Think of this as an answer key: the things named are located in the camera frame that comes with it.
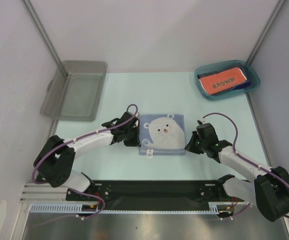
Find right aluminium corner post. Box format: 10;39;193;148
246;0;288;65

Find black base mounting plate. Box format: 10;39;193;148
65;179;246;203

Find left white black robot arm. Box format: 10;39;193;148
31;111;139;200

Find purple microfiber towel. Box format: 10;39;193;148
233;80;252;91

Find aluminium corner post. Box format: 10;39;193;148
20;0;63;68
246;0;288;65

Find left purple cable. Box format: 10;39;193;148
31;104;139;226

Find teal transparent plastic tray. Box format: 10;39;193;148
194;60;261;101

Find light blue towel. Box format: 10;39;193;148
139;113;186;158

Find grey plastic bin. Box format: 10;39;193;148
40;60;108;122

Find purple cable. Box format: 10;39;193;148
201;112;289;221
31;104;139;226

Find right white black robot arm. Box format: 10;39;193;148
185;123;289;222

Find orange towel with teal trim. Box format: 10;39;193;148
198;67;248;95

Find dark blue-grey towel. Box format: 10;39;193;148
198;72;236;95

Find left aluminium corner post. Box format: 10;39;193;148
20;0;63;68

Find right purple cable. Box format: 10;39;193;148
201;112;289;221

